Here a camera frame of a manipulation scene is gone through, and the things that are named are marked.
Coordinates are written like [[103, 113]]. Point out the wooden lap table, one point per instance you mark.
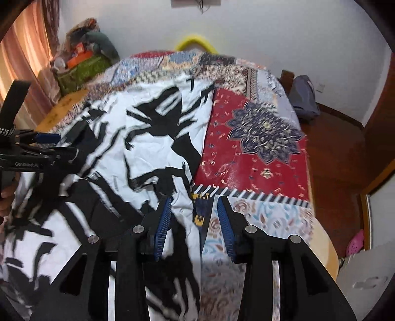
[[61, 106]]

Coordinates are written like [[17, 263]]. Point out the dark wooden wardrobe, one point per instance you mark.
[[381, 129]]

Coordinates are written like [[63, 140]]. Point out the black and white shirt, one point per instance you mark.
[[148, 129]]

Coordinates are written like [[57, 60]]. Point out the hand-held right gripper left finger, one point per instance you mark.
[[163, 227]]

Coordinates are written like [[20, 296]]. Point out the white foam board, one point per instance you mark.
[[364, 277]]

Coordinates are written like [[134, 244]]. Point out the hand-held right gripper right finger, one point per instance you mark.
[[226, 230]]

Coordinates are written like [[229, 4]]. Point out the orange box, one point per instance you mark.
[[78, 59]]

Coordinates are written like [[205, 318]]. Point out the person's left hand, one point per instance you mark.
[[6, 203]]

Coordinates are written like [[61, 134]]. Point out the yellow foam tube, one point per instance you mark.
[[195, 39]]

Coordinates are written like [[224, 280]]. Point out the brown patterned bag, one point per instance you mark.
[[81, 27]]

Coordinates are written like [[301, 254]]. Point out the pink striped curtain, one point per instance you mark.
[[21, 52]]

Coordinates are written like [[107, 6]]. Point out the green storage box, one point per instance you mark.
[[81, 71]]

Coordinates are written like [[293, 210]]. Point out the grey backpack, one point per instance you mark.
[[304, 97]]

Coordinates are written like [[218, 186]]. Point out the patchwork bedspread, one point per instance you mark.
[[259, 172]]

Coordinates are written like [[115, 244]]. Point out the pink shoe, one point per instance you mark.
[[355, 242]]

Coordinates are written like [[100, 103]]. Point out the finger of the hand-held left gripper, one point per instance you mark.
[[46, 138], [61, 152]]

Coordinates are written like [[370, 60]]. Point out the white wall socket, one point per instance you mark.
[[320, 88]]

